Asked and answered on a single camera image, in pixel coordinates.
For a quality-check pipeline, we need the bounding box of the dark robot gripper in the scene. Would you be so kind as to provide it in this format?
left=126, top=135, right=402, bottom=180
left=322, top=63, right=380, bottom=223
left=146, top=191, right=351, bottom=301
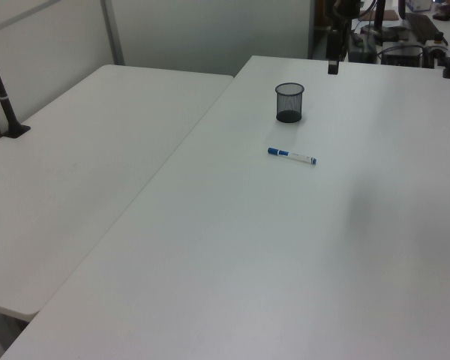
left=326, top=28, right=341, bottom=75

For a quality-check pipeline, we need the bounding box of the blue and white marker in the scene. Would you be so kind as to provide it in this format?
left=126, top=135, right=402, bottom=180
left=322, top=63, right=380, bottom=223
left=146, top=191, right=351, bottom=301
left=266, top=146, right=317, bottom=167

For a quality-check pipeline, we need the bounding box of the black mesh pen cup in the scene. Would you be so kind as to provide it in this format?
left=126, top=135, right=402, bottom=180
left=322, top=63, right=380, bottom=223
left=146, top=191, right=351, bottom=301
left=274, top=82, right=306, bottom=124

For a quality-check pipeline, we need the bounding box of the black monitor stand base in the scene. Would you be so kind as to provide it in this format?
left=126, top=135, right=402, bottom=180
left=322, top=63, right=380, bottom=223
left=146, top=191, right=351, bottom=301
left=359, top=24, right=413, bottom=43

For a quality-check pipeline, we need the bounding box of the black electronics box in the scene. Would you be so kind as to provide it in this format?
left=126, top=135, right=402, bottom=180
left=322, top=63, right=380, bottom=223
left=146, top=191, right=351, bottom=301
left=381, top=41, right=425, bottom=69

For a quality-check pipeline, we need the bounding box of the black keyboard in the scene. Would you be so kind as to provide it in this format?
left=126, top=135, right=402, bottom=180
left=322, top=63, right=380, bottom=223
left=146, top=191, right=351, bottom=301
left=405, top=12, right=440, bottom=41

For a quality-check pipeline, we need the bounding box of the blue and white cardboard box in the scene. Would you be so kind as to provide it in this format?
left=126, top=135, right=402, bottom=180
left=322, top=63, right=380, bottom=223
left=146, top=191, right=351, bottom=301
left=403, top=0, right=433, bottom=12

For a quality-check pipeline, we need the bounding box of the black camera pole with base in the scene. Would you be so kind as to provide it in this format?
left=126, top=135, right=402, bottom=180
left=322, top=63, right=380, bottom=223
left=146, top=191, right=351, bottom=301
left=0, top=31, right=32, bottom=140

